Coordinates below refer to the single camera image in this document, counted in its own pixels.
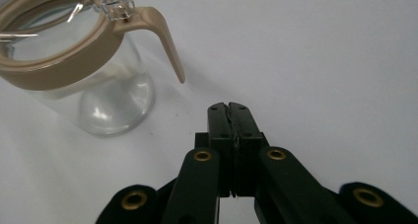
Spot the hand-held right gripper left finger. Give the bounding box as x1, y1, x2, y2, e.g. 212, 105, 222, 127
194, 102, 237, 198

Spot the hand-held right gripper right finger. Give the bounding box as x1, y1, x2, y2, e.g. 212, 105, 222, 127
228, 102, 269, 198

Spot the glass jar with beige clamp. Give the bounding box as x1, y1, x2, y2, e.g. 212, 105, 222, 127
0, 0, 186, 137

